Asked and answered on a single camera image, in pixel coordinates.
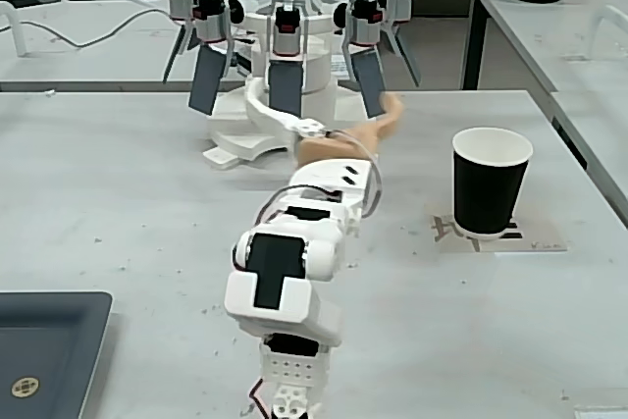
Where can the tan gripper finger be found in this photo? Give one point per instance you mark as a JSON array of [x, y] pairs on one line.
[[390, 115]]

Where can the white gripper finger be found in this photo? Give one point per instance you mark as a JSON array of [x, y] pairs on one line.
[[275, 117]]

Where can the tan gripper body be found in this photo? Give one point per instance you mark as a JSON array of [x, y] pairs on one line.
[[330, 143]]

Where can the black paper cup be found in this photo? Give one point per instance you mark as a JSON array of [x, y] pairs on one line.
[[490, 183]]

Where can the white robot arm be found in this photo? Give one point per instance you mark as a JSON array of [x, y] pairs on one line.
[[289, 252]]

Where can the printed paper mat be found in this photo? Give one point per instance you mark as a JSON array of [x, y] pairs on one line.
[[535, 240]]

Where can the grey dispenser paddle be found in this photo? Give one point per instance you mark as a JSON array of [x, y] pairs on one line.
[[370, 80], [177, 51], [404, 53], [206, 80], [284, 90]]

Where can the white dispenser carousel base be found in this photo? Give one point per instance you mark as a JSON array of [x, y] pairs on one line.
[[319, 80]]

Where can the black table leg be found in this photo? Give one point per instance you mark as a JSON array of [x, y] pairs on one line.
[[475, 41]]

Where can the grey plastic tray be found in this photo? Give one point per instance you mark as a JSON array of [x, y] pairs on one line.
[[44, 335]]

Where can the round beige patterned token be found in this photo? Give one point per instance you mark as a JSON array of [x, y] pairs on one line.
[[25, 387]]

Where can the white frame leg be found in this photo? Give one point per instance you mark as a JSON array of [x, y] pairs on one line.
[[17, 26], [601, 26]]

